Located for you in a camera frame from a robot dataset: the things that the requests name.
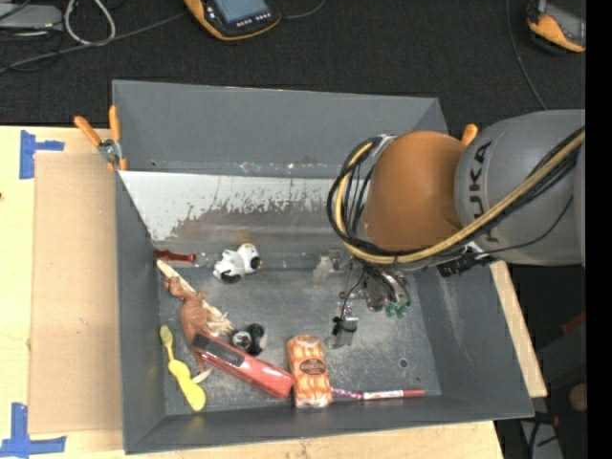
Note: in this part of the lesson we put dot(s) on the pale wooden brush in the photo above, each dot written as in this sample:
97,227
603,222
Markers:
217,318

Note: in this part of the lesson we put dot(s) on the black and white toy ball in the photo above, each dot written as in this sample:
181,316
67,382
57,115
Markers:
248,338

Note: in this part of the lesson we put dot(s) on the red metal tool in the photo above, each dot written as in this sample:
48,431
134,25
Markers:
174,256

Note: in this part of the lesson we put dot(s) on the brown toy animal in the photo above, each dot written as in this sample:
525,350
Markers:
192,314

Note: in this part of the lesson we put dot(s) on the grey metal bin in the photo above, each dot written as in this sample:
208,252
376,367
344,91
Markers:
287,127

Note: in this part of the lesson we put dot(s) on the orange biscuit packet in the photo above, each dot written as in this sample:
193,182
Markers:
310,371

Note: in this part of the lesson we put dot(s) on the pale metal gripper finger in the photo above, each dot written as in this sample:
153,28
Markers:
350,325
327,265

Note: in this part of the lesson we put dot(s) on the white and black toy vehicle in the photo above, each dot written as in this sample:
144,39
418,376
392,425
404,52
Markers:
236,262

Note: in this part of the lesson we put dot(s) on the brown cardboard board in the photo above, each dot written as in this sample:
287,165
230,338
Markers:
72,280

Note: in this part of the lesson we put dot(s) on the red and white pen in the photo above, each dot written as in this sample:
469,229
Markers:
382,394

